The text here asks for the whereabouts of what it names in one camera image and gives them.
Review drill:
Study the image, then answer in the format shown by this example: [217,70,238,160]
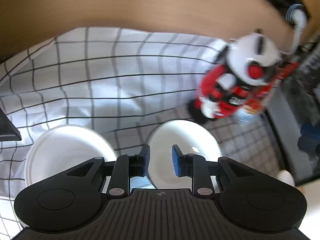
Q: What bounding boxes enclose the white ceramic bowl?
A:
[148,120,222,189]

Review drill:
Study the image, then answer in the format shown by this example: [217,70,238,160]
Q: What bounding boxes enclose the white paper bowl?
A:
[24,125,118,227]

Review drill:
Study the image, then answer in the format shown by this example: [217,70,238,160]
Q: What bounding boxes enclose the red Calbee granola bag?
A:
[235,62,300,123]

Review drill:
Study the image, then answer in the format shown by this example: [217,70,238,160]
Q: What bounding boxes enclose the white checkered tablecloth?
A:
[0,26,288,240]

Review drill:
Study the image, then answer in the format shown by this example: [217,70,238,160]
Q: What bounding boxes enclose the red black mascot figurine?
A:
[188,29,282,125]

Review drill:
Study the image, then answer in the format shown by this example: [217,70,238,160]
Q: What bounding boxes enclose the glass panel computer case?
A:
[266,33,319,186]

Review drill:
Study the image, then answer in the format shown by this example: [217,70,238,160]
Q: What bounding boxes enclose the white power plug cable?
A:
[280,3,309,55]

